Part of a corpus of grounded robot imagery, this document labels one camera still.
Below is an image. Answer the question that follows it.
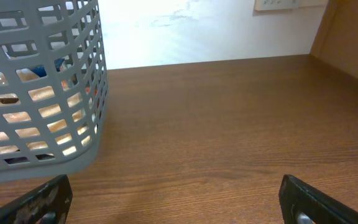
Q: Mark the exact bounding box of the blue pasta box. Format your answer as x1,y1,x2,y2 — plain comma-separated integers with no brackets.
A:
30,58,65,78

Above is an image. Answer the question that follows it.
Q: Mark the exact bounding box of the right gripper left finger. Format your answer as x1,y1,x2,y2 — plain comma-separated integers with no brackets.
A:
0,175,73,224

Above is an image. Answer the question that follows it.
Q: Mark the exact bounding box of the orange spaghetti packet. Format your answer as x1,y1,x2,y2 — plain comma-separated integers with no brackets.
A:
60,78,98,97

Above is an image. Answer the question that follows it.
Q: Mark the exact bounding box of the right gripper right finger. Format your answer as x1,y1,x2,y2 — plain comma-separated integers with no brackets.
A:
278,174,358,224

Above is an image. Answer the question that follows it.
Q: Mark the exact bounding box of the grey plastic shopping basket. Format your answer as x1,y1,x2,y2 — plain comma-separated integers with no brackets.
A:
0,0,109,182

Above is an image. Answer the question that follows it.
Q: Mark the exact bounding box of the cream paper bag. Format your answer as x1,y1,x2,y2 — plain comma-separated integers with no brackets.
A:
0,68,91,159

